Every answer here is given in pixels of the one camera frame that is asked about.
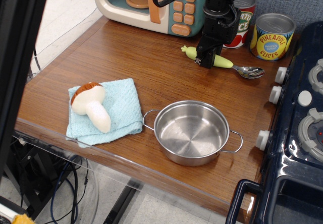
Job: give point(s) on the pineapple slices can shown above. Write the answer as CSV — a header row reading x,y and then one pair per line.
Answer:
x,y
272,36

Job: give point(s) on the light blue folded cloth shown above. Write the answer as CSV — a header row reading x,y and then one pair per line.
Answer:
x,y
122,104

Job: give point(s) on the dark blue toy stove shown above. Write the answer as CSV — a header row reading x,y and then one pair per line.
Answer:
x,y
290,190

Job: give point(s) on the toy microwave teal and cream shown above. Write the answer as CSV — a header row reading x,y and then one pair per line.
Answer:
x,y
183,18

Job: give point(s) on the white stove knob top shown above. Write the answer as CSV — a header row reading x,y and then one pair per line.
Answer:
x,y
280,75

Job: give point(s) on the white stove knob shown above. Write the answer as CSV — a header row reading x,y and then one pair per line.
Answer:
x,y
280,75
262,139
275,94

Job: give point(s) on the white stove knob middle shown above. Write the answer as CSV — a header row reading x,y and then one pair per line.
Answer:
x,y
275,94

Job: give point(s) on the plush mushroom toy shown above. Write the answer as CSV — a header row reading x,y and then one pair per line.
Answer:
x,y
88,100

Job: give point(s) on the tomato sauce can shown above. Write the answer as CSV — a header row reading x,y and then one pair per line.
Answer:
x,y
247,8

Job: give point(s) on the stainless steel pot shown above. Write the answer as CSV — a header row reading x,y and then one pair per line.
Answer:
x,y
191,132

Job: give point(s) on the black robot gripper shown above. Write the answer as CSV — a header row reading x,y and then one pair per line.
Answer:
x,y
220,27

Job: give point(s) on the white stove knob bottom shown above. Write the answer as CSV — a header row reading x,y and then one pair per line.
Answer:
x,y
262,139

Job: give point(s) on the spoon with green handle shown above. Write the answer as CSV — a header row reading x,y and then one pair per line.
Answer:
x,y
221,62

